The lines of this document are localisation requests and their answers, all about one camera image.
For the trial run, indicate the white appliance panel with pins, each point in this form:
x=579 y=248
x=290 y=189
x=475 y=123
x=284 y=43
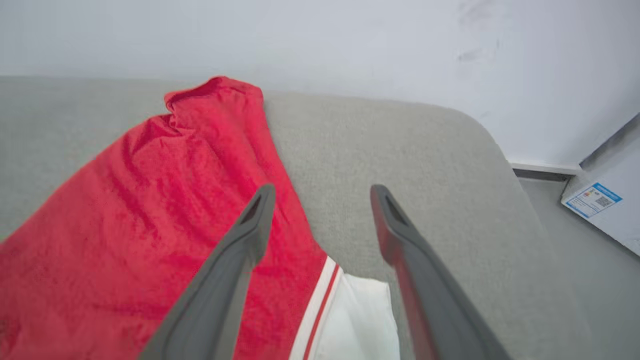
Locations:
x=622 y=165

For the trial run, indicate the blue and white label sticker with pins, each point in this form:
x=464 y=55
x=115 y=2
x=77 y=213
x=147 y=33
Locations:
x=592 y=200

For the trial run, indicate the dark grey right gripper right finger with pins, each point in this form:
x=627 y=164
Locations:
x=440 y=310

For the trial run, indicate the red and white basketball jersey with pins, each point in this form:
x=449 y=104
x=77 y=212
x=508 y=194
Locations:
x=125 y=210

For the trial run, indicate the white skirting board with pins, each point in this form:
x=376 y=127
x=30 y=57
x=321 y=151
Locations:
x=545 y=167

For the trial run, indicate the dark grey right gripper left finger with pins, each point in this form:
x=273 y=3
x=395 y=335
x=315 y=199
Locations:
x=215 y=305

